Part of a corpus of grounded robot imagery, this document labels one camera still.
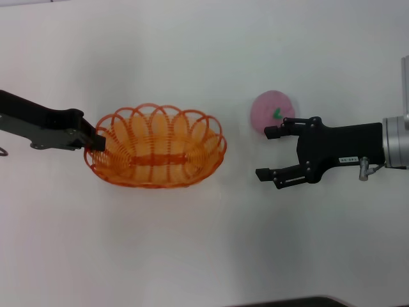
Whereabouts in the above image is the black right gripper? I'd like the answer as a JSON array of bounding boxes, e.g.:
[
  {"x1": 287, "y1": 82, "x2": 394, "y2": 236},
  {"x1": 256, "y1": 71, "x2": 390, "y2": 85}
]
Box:
[{"x1": 255, "y1": 116, "x2": 384, "y2": 190}]

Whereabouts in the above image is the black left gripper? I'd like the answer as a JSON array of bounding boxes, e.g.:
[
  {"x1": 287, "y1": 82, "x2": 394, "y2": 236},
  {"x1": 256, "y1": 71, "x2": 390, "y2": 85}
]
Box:
[{"x1": 0, "y1": 90, "x2": 106, "y2": 153}]

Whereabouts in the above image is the pink toy peach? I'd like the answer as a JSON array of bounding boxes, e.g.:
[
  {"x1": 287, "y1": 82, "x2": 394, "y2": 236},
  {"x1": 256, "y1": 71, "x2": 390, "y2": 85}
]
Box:
[{"x1": 249, "y1": 90, "x2": 297, "y2": 137}]

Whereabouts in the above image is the orange woven plastic basket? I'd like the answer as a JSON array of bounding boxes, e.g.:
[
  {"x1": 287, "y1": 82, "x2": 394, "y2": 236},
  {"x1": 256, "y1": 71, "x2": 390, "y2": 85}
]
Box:
[{"x1": 83, "y1": 102, "x2": 228, "y2": 190}]

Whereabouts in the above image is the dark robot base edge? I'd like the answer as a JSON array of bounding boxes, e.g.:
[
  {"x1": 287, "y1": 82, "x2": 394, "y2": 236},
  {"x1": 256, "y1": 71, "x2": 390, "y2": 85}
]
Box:
[{"x1": 223, "y1": 295, "x2": 352, "y2": 307}]

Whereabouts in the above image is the gripper cable with metal plug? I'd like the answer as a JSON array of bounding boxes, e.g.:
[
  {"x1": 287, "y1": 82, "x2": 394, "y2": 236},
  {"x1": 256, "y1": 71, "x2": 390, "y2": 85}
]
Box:
[{"x1": 357, "y1": 156, "x2": 388, "y2": 182}]

